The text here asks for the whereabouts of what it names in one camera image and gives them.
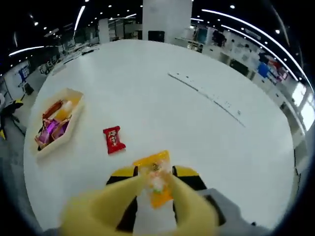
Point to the yellow food tongs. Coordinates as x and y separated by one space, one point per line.
98 209

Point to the cream hexagonal container tray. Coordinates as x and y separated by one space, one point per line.
57 147

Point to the small red food packet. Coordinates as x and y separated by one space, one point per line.
113 140

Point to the white square pillar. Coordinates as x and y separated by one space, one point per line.
167 19
103 30

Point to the black chair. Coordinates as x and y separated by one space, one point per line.
156 35

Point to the blue box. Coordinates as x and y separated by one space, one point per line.
262 68

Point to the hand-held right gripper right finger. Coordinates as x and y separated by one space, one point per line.
221 206

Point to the blue standing sign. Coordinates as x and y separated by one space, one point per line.
24 73

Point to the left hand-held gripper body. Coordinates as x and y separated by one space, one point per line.
1 99

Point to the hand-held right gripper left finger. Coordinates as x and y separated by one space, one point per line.
123 173

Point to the light blue panel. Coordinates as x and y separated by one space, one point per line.
202 34

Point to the yellow candy food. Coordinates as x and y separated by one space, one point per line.
66 108
160 157

